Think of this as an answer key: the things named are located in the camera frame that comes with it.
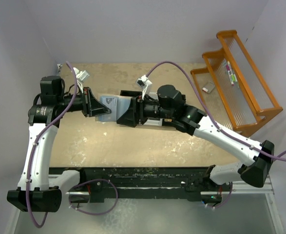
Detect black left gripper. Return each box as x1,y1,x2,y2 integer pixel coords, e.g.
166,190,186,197
57,87,111,117

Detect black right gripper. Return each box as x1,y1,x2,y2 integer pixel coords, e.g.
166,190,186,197
117,93,174,127

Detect white patterned credit card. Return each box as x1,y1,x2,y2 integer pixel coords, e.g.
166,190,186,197
99,95,118,114

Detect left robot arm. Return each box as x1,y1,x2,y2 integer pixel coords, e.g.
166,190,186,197
7,76,111,213

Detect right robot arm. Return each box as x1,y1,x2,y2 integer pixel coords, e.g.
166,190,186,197
116,85,274,191

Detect small grey red box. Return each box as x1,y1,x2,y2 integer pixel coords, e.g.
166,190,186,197
202,82,215,94

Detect orange wooden rack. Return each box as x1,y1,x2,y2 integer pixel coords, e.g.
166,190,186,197
191,30,283,137

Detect markers on rack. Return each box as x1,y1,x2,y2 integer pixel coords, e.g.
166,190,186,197
222,60,240,89

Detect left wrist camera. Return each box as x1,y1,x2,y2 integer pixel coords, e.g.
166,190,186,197
73,67,90,93

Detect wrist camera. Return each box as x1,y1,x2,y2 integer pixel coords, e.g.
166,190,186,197
73,67,90,93
135,75,153,99

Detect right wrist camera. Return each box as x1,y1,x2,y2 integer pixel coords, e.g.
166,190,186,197
135,75,153,99

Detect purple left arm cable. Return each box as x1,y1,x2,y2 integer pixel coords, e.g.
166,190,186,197
25,60,78,229

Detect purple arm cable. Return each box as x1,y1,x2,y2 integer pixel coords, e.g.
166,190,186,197
25,60,78,229
146,60,286,163

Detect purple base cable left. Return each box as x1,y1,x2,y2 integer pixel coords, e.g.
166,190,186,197
68,179,119,216

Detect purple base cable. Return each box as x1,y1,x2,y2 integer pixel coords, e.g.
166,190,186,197
203,181,233,209
68,179,119,216

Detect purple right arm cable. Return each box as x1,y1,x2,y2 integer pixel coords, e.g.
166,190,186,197
146,60,286,163

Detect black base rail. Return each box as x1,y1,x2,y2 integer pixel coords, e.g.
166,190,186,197
69,166,232,204

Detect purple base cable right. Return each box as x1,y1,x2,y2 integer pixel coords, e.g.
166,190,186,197
203,181,233,209

